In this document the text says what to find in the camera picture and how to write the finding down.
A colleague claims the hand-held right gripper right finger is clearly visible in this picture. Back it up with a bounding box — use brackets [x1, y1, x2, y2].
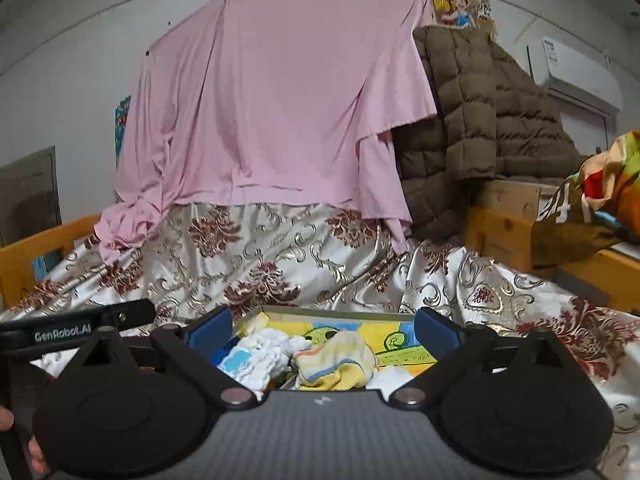
[389, 306, 568, 407]

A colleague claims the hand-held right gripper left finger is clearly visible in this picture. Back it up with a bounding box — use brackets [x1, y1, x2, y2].
[75, 306, 258, 408]

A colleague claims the white blue baby cloth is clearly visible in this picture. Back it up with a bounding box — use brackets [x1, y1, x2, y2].
[217, 329, 314, 397]

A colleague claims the yellow fuzzy striped cloth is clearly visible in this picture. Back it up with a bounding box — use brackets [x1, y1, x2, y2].
[292, 330, 379, 392]

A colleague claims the grey tray with cartoon cloth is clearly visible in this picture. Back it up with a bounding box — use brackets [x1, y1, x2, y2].
[232, 305, 424, 392]

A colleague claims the person's left hand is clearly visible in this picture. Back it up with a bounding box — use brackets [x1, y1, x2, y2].
[0, 406, 52, 477]

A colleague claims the blue yellow cartoon towel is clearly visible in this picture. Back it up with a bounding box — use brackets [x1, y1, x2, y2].
[265, 312, 442, 377]

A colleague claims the floral satin bedspread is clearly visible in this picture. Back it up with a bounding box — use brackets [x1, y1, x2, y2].
[0, 202, 640, 480]

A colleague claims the grey door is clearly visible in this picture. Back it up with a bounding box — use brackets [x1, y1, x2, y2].
[0, 146, 63, 249]

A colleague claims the brown printed cloth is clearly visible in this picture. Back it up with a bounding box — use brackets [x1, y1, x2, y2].
[530, 180, 640, 269]

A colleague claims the brown quilted jacket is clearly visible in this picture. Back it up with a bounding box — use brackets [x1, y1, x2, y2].
[390, 25, 584, 249]

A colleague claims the colourful printed blanket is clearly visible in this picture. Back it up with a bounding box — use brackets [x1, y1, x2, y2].
[567, 130, 640, 239]

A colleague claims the pink hanging sheet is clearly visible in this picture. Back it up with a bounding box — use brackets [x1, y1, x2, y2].
[95, 0, 439, 264]

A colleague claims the white air conditioner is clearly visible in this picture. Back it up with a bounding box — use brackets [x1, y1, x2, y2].
[526, 36, 624, 117]

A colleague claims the orange wooden bed rail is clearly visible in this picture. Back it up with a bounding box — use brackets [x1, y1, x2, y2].
[0, 212, 104, 311]

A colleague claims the pale wooden bed frame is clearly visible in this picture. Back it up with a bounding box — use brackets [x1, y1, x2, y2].
[464, 177, 640, 317]

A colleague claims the colourful patterned wall poster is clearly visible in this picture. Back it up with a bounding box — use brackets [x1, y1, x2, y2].
[115, 95, 133, 172]

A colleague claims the cartoon wall poster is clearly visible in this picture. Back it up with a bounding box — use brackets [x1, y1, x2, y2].
[422, 0, 499, 37]

